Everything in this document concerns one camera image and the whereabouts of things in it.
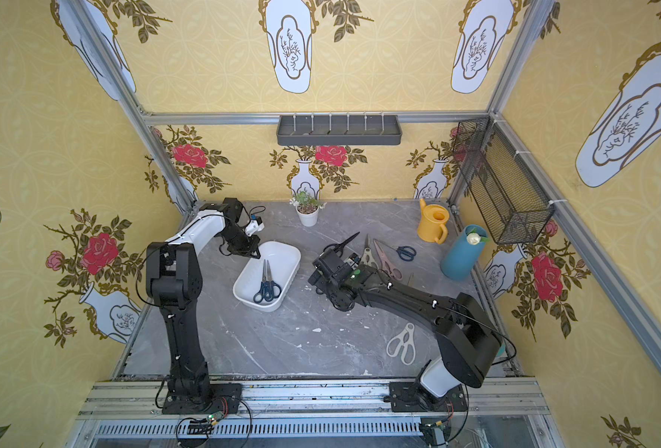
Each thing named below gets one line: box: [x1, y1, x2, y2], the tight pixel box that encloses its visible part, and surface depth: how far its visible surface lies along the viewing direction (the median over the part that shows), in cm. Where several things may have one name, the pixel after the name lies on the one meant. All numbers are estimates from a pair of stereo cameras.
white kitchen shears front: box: [385, 322, 417, 366], surface depth 84 cm
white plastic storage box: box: [233, 240, 302, 313], surface depth 99 cm
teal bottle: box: [440, 224, 490, 281], surface depth 94 cm
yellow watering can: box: [416, 197, 451, 245], surface depth 104 cm
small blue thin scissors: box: [373, 238, 418, 262], surface depth 105 cm
